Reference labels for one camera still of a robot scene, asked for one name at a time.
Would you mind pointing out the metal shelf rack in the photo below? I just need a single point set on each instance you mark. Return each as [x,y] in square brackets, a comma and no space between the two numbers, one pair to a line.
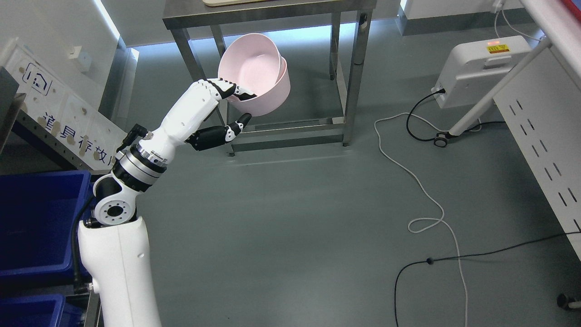
[43,305]

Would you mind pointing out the white wall socket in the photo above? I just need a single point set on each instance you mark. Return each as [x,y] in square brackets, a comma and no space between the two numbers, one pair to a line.
[81,59]

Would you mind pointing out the blue bin lower left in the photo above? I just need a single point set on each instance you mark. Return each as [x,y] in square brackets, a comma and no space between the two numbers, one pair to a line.
[38,211]

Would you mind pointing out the white perforated panel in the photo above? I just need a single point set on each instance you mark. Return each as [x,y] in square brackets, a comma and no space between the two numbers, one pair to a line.
[541,106]

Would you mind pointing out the white sign board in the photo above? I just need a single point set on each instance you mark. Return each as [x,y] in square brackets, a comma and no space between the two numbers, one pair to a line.
[55,114]

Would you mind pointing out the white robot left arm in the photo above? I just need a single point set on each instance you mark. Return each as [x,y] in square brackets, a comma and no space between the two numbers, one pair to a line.
[116,250]

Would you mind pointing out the pink bowl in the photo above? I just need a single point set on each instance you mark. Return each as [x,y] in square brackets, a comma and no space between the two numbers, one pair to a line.
[270,100]
[252,61]

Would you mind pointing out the beige plastic tray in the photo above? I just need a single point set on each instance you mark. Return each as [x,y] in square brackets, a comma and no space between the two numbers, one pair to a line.
[221,3]

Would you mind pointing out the stainless steel table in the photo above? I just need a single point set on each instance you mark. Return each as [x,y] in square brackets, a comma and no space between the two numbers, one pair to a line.
[180,15]

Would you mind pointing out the white charging unit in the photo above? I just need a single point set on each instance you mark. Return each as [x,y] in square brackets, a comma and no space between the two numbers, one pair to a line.
[473,69]

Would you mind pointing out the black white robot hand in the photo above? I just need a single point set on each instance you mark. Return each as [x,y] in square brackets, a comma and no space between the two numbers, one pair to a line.
[191,109]

